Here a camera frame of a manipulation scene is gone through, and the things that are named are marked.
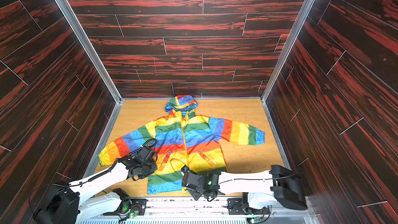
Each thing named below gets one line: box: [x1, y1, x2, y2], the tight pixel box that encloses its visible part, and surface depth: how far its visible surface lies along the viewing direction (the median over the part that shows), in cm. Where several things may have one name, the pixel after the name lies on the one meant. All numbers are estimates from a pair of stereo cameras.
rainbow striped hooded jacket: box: [97, 94, 266, 195], surface depth 98 cm
